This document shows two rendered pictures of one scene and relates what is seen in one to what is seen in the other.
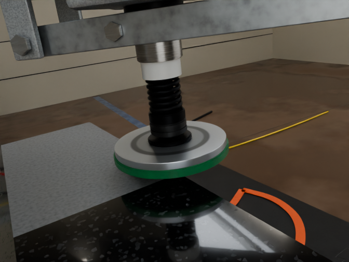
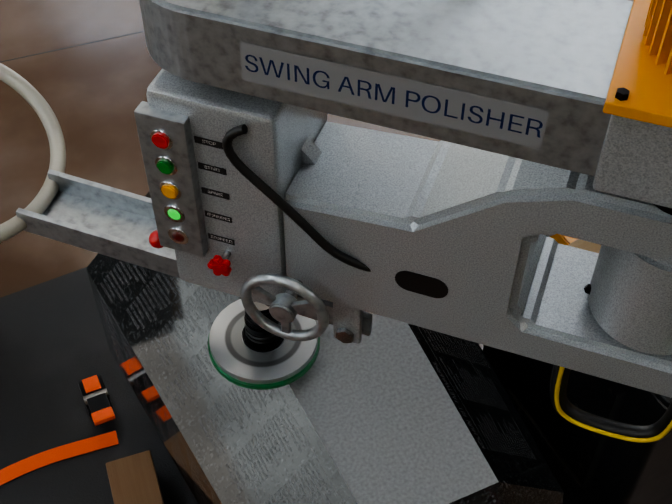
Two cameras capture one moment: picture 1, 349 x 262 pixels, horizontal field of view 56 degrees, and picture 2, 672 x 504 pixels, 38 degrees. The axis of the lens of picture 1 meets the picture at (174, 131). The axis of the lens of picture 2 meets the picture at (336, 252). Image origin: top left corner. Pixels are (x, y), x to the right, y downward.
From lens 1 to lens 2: 2.19 m
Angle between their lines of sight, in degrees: 112
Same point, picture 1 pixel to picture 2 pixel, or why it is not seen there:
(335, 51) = not seen: outside the picture
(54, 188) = (377, 345)
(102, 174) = (335, 356)
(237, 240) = not seen: hidden behind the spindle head
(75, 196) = not seen: hidden behind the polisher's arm
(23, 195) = (404, 341)
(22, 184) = (414, 361)
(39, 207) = (382, 320)
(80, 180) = (355, 351)
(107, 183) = (328, 340)
